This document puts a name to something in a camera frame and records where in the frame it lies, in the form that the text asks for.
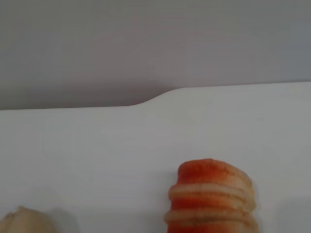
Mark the long striped bread roll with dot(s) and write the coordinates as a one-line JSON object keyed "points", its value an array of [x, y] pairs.
{"points": [[209, 201]]}

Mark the beige round bun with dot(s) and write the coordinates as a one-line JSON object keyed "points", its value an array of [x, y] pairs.
{"points": [[24, 221]]}

